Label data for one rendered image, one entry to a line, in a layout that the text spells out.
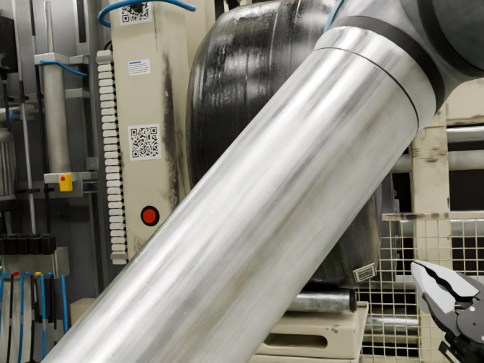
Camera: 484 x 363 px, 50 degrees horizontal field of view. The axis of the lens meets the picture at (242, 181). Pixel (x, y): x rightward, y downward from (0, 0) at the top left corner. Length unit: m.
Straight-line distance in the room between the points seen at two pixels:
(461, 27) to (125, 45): 0.88
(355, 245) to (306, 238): 0.55
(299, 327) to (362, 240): 0.21
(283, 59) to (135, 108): 0.41
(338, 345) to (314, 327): 0.05
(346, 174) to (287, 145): 0.05
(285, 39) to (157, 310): 0.64
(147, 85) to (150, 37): 0.10
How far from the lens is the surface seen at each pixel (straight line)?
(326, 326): 0.98
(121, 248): 1.21
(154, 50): 1.15
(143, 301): 0.34
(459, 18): 0.40
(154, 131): 1.13
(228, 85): 0.87
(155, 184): 1.14
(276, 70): 0.86
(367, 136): 0.38
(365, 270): 0.96
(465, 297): 0.78
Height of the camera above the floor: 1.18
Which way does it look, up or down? 3 degrees down
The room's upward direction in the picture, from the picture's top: 4 degrees counter-clockwise
